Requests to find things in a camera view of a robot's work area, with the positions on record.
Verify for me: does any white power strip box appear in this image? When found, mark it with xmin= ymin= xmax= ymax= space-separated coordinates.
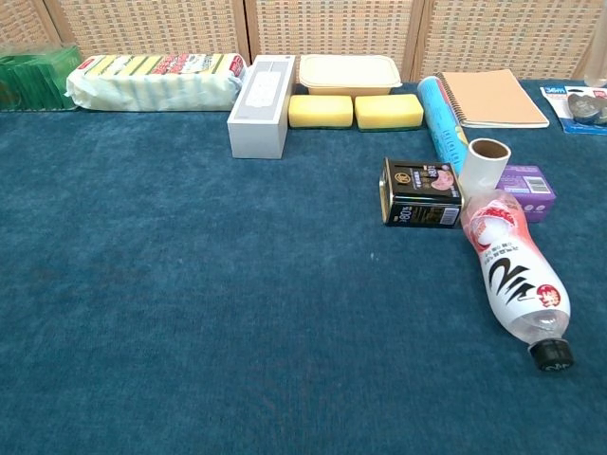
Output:
xmin=226 ymin=54 xmax=297 ymax=160

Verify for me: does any yellow sponge block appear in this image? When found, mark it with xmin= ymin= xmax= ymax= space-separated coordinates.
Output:
xmin=354 ymin=93 xmax=425 ymax=133
xmin=287 ymin=94 xmax=355 ymax=130

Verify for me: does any black tin can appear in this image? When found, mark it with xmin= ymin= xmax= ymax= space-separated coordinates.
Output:
xmin=377 ymin=157 xmax=465 ymax=228

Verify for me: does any blue table cloth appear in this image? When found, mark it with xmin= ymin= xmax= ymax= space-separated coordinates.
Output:
xmin=0 ymin=78 xmax=607 ymax=455

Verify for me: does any beige lidded plastic container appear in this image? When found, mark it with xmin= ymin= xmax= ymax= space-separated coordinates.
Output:
xmin=298 ymin=54 xmax=404 ymax=99

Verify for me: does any blue wrap roll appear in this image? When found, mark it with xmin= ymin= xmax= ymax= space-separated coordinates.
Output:
xmin=416 ymin=76 xmax=470 ymax=175

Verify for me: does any white paper roll cardboard core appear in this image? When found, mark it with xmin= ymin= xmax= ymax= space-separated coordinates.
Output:
xmin=459 ymin=137 xmax=513 ymax=195

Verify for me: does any woven folding screen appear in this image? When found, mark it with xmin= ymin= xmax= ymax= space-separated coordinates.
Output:
xmin=0 ymin=0 xmax=607 ymax=82

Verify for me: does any yellow sponge multipack bag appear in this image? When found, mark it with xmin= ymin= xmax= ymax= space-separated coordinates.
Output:
xmin=64 ymin=53 xmax=248 ymax=113

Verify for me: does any white pink drink bottle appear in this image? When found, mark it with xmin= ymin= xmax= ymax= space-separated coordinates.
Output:
xmin=460 ymin=189 xmax=576 ymax=373

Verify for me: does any kraft spiral notebook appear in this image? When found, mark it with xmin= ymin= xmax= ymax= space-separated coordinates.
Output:
xmin=434 ymin=68 xmax=551 ymax=130

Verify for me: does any purple cardboard box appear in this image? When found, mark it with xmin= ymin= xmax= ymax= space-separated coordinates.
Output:
xmin=495 ymin=164 xmax=556 ymax=224

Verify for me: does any green packet stack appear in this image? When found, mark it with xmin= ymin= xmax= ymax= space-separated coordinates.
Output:
xmin=0 ymin=45 xmax=81 ymax=113

